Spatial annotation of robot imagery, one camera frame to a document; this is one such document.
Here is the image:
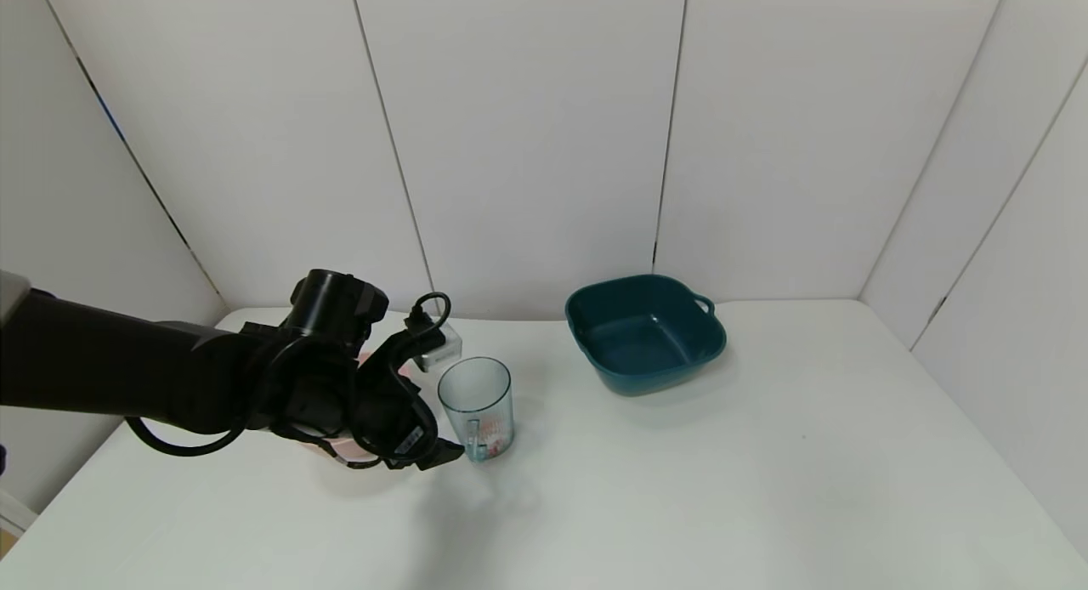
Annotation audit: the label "dark teal square basin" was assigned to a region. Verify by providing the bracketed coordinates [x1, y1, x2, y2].
[565, 275, 728, 398]

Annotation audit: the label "pink round bowl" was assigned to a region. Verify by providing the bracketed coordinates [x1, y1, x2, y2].
[289, 350, 419, 465]

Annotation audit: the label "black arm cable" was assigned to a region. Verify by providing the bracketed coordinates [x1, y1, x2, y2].
[124, 352, 341, 459]

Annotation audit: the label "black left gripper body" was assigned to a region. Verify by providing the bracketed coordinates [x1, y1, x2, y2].
[356, 378, 439, 469]

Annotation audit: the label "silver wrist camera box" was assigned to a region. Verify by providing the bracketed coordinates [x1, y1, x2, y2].
[414, 321, 464, 372]

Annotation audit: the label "black camera cable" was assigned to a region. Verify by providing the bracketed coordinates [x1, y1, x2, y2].
[365, 292, 453, 387]

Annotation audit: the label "red and white pellets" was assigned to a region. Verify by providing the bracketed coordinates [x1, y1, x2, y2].
[476, 418, 514, 460]

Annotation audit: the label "transparent blue ribbed cup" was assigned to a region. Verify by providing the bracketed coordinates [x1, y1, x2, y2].
[438, 357, 516, 463]

